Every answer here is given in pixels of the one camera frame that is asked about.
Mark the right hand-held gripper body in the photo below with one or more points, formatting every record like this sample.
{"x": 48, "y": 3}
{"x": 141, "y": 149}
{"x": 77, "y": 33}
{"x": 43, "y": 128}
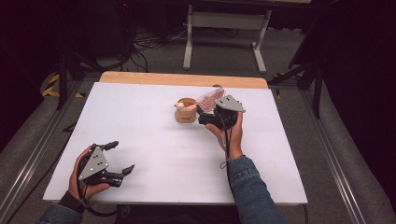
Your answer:
{"x": 229, "y": 107}

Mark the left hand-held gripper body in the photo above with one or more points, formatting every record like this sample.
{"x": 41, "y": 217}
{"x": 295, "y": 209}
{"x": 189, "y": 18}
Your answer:
{"x": 95, "y": 163}

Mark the tan round holder with figurine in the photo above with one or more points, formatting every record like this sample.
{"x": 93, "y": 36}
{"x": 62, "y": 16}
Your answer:
{"x": 186, "y": 115}

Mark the pink hairbrush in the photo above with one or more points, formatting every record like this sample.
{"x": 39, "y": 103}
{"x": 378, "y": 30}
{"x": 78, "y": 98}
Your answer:
{"x": 209, "y": 100}

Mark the person's left hand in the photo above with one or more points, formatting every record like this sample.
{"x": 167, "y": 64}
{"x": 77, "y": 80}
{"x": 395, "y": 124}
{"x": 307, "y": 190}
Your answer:
{"x": 74, "y": 183}

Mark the person's right hand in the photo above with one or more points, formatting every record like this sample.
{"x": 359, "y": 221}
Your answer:
{"x": 236, "y": 137}

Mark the white board table cover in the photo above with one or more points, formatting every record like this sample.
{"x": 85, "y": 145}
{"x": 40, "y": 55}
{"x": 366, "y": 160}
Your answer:
{"x": 155, "y": 140}

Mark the black metal stand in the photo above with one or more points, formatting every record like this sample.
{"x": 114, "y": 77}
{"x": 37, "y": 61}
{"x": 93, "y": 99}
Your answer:
{"x": 63, "y": 77}
{"x": 316, "y": 87}

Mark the yellow black hazard tape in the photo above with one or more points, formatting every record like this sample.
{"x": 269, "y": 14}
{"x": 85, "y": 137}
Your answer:
{"x": 51, "y": 87}

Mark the aluminium floor rail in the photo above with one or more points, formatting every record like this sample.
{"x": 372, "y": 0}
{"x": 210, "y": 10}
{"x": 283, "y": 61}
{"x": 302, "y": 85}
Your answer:
{"x": 333, "y": 155}
{"x": 34, "y": 155}

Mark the grey metal desk frame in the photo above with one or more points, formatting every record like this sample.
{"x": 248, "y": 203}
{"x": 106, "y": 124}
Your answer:
{"x": 224, "y": 20}

